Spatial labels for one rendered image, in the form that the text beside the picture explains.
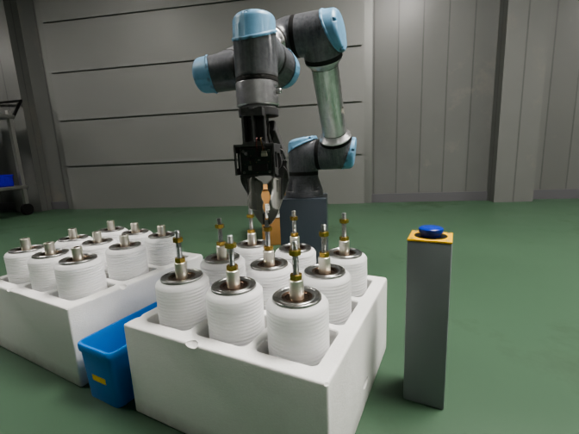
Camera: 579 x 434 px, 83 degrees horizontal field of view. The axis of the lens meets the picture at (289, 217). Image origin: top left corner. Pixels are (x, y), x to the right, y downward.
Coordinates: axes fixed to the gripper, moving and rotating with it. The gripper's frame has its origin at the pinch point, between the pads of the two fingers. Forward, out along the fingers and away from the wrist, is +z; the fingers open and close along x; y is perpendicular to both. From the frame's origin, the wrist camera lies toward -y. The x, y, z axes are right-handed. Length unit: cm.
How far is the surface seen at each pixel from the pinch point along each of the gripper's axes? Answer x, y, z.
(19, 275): -66, -5, 15
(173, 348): -12.8, 16.8, 18.5
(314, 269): 9.4, 3.6, 9.5
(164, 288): -15.8, 12.5, 10.1
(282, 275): 3.2, 4.1, 10.6
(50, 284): -54, -1, 16
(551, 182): 192, -250, 19
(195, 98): -120, -240, -68
